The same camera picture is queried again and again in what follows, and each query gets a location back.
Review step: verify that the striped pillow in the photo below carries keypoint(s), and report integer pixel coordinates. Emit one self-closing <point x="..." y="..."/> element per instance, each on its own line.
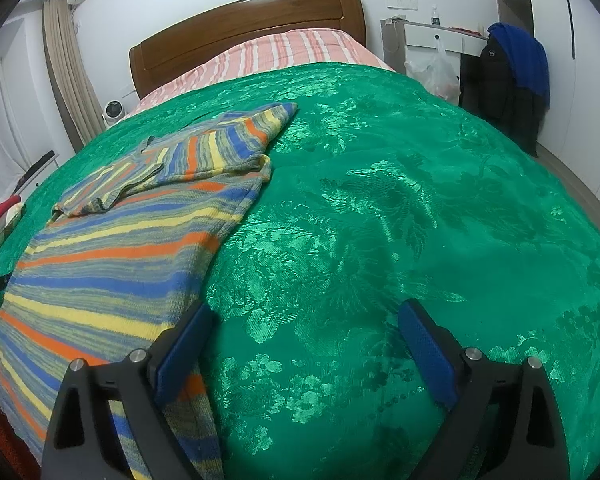
<point x="2" y="235"/>

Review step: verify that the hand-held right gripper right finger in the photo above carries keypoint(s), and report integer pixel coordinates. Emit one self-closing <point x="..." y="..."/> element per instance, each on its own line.
<point x="430" y="355"/>

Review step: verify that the small plastic bottle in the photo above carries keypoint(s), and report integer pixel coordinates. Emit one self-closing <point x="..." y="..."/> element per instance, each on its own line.
<point x="434" y="16"/>

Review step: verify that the white desk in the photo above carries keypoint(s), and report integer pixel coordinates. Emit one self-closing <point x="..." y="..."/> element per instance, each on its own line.
<point x="425" y="35"/>

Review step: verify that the person's orange clothing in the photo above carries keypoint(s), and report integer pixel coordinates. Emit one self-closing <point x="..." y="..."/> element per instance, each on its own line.
<point x="2" y="440"/>

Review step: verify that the beige curtain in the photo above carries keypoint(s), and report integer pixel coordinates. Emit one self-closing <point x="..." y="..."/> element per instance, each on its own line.
<point x="72" y="75"/>

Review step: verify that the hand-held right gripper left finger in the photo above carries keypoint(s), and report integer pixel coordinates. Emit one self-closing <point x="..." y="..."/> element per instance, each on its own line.
<point x="180" y="355"/>

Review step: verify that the small white fan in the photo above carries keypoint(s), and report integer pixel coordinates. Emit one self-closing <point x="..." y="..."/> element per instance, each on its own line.
<point x="114" y="111"/>

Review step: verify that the dark flat object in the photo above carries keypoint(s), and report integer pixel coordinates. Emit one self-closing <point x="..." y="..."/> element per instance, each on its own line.
<point x="32" y="172"/>

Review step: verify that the striped knit sweater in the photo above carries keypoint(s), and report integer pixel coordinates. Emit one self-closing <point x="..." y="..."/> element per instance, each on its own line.
<point x="105" y="270"/>

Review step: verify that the green patterned blanket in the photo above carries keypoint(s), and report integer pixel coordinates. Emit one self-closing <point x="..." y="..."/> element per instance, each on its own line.
<point x="380" y="210"/>

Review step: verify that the blue cloth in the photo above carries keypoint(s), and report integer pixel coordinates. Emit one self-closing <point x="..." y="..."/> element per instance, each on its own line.
<point x="525" y="55"/>

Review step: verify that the pink striped bed sheet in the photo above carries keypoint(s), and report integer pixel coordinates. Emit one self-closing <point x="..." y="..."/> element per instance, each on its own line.
<point x="280" y="52"/>

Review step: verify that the clear plastic bag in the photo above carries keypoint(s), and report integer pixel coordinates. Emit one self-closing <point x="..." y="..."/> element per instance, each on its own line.
<point x="437" y="77"/>

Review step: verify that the black jacket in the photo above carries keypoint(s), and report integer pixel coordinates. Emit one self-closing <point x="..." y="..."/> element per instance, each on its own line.
<point x="510" y="100"/>

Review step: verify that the wooden headboard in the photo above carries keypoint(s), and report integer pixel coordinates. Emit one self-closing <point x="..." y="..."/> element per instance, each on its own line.
<point x="245" y="22"/>

